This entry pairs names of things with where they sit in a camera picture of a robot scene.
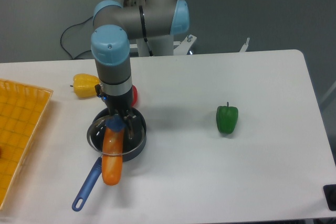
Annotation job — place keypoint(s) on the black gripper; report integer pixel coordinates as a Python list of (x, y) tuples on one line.
[(121, 104)]

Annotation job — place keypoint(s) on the glass lid blue knob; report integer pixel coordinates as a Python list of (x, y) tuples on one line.
[(115, 124)]

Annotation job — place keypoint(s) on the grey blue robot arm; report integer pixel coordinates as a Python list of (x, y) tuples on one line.
[(114, 26)]

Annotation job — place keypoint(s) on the orange toy baguette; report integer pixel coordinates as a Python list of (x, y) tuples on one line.
[(112, 159)]

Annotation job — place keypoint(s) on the red toy bell pepper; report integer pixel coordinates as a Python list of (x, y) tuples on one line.
[(135, 95)]

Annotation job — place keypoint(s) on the yellow toy bell pepper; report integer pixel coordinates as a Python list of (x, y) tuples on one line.
[(84, 85)]

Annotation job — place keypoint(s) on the green toy bell pepper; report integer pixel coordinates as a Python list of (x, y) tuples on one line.
[(226, 118)]

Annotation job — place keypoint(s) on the orange plastic basket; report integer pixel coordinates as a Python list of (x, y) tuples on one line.
[(22, 107)]

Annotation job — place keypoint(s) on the black device at table corner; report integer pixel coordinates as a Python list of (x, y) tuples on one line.
[(329, 192)]

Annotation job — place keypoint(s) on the black pot blue handle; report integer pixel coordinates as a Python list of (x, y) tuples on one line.
[(95, 171)]

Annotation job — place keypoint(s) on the small black camera module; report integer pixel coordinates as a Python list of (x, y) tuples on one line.
[(98, 90)]

